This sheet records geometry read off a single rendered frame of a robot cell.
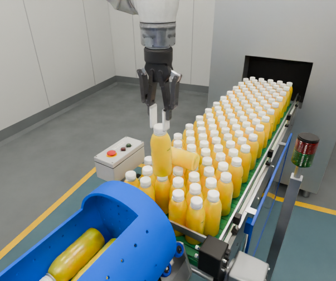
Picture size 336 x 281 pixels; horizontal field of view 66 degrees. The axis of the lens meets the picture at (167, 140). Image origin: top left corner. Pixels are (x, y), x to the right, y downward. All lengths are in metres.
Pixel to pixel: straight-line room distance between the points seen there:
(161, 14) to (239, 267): 0.80
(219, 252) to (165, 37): 0.61
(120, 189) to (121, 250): 0.15
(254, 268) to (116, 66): 5.06
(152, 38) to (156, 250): 0.50
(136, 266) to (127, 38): 4.98
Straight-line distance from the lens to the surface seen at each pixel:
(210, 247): 0.84
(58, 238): 0.79
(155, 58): 0.68
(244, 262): 1.01
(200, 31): 4.79
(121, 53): 5.51
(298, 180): 1.00
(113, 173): 1.03
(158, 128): 0.77
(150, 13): 0.66
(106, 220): 0.86
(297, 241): 2.35
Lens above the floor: 1.66
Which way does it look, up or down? 30 degrees down
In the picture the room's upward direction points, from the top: straight up
